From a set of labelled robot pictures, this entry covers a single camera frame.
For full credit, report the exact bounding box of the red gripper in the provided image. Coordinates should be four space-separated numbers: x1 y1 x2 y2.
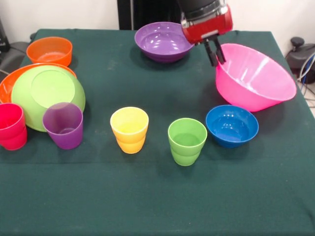
182 4 233 67

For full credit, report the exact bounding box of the large pink bowl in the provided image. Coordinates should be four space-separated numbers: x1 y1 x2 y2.
215 43 297 113

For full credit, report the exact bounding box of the purple bowl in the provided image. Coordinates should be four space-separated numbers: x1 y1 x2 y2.
134 22 196 63

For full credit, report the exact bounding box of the green bowl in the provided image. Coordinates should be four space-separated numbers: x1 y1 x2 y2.
11 65 87 133

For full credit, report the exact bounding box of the large orange bowl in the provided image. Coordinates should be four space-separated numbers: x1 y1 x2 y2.
0 63 77 104

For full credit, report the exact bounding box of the blue bowl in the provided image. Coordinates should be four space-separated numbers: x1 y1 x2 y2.
205 104 259 148

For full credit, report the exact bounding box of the green cup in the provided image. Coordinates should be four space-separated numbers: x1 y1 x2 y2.
167 118 208 167

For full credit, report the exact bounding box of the yellow cup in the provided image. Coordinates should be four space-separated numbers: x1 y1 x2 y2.
110 107 149 154

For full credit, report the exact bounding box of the dark green tablecloth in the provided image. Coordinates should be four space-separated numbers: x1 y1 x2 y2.
0 29 315 236

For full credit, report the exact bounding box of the small orange bowl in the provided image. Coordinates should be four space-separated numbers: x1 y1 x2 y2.
26 36 73 67

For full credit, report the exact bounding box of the purple cup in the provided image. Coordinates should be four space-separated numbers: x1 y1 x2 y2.
42 102 84 150

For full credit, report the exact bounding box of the pink cup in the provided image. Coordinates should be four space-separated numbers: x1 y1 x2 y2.
0 103 28 151

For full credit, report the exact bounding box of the tangle of cables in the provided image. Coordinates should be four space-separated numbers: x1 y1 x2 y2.
296 54 315 109

